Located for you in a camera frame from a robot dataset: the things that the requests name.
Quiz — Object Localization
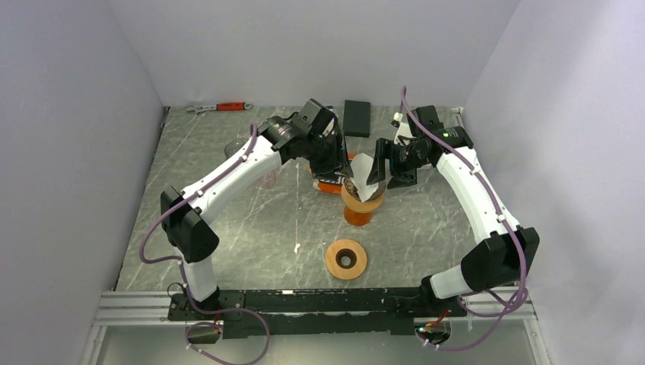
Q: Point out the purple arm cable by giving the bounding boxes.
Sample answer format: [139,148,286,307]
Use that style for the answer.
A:
[139,122,260,265]
[399,86,529,353]

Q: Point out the clear glass ribbed dripper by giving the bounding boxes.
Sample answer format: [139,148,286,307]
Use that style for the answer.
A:
[343,177,386,202]

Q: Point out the wooden dripper holder ring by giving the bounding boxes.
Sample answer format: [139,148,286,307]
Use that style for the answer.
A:
[341,186,386,214]

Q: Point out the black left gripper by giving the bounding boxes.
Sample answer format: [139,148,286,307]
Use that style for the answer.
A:
[303,131,354,183]

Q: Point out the clear glass jar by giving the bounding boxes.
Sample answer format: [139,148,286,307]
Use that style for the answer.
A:
[224,138,248,159]

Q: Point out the black table edge rail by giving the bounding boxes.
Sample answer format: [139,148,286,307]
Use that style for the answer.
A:
[167,287,466,339]

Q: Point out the right black foam block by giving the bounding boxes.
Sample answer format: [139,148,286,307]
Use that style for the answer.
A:
[342,100,371,138]

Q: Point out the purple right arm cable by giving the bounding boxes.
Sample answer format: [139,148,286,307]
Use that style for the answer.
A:
[399,86,529,353]

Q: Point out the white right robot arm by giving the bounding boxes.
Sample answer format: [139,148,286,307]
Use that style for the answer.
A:
[367,127,539,316]

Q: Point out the orange coffee filter box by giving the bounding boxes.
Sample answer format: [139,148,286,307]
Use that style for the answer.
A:
[307,164,346,195]

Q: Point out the aluminium frame rail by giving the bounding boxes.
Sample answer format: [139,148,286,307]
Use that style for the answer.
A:
[80,291,170,364]

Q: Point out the orange glass carafe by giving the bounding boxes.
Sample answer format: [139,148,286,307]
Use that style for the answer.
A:
[343,205,373,227]

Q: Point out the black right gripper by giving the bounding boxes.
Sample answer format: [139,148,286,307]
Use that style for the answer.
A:
[367,138,430,189]

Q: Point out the orange handled adjustable wrench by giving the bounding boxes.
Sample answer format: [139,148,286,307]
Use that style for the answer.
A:
[185,102,254,114]

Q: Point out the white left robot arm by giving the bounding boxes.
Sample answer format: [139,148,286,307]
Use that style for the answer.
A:
[160,99,352,319]

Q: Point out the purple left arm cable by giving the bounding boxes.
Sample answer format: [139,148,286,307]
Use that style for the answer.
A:
[139,122,260,265]

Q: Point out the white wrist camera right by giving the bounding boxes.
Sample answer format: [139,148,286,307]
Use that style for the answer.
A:
[391,112,414,146]

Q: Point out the white paper coffee filter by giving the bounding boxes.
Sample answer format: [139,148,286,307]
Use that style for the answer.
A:
[350,154,373,182]

